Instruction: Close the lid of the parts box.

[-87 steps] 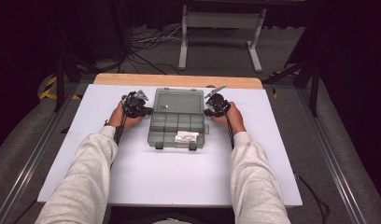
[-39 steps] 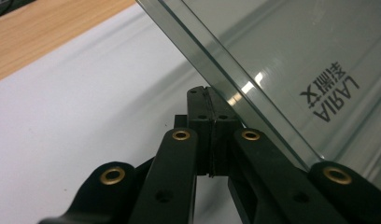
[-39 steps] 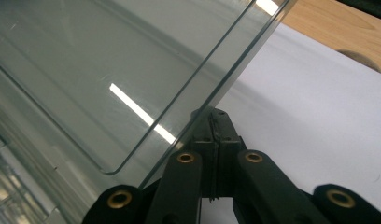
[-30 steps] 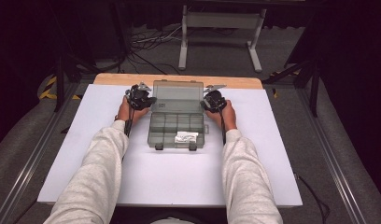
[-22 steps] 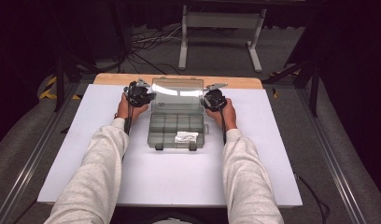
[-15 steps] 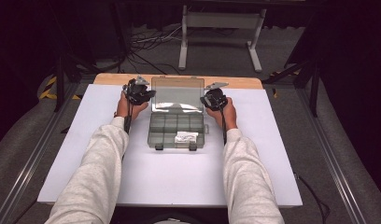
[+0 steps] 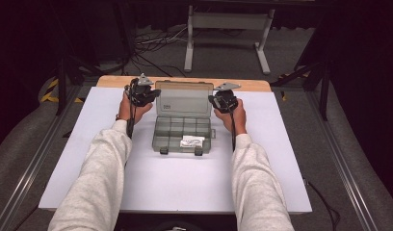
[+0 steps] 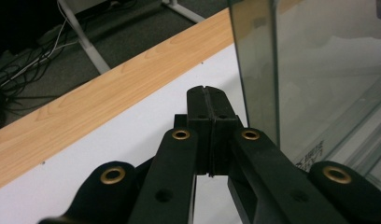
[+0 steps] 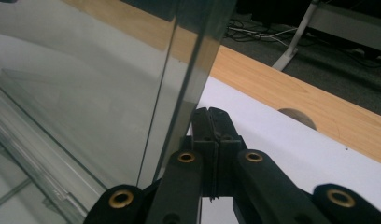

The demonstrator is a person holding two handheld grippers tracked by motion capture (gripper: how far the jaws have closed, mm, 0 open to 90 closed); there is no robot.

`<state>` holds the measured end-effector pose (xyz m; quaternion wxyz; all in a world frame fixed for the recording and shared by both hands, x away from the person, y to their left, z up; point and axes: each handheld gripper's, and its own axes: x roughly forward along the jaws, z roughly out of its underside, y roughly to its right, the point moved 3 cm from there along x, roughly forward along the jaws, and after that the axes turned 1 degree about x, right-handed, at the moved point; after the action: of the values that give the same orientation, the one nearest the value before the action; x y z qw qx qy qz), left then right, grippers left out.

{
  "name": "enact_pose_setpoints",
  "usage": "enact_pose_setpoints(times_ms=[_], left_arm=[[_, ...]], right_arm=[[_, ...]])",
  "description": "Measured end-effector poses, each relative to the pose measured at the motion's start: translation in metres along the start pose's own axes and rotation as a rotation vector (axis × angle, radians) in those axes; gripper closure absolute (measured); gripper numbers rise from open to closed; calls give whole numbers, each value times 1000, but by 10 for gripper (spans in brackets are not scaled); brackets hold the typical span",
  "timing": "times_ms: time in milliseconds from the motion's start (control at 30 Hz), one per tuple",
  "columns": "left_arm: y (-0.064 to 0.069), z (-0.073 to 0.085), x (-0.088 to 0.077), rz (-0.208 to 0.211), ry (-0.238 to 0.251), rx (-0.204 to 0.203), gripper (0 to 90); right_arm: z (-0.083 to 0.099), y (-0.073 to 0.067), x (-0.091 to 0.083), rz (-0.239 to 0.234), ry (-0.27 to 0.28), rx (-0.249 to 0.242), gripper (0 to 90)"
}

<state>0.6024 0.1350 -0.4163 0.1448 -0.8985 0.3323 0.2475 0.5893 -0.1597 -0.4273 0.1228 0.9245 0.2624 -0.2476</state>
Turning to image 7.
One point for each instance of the wooden table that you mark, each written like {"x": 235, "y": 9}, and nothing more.
{"x": 114, "y": 82}

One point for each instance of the aluminium floor rail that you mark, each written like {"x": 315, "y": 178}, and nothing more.
{"x": 34, "y": 160}
{"x": 339, "y": 160}

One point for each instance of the grey transparent plastic organizer box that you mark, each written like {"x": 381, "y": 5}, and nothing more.
{"x": 181, "y": 99}

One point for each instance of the person's left hand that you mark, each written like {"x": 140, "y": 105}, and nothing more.
{"x": 125, "y": 110}

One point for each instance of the yellow black floor tape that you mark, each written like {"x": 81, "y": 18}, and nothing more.
{"x": 283, "y": 95}
{"x": 48, "y": 96}

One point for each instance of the white metal stand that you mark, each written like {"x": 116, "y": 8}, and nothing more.
{"x": 228, "y": 20}

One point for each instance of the white table sheet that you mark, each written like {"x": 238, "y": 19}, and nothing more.
{"x": 172, "y": 179}

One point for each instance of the black tripod stand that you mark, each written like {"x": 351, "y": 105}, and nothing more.
{"x": 324, "y": 96}
{"x": 60, "y": 89}

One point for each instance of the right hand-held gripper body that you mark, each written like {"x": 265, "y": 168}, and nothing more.
{"x": 228, "y": 99}

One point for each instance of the person's right hand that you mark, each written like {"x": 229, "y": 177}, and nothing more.
{"x": 238, "y": 118}

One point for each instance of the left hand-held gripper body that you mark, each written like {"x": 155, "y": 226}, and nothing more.
{"x": 140, "y": 94}

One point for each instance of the white printed packet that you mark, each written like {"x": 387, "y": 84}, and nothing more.
{"x": 192, "y": 141}

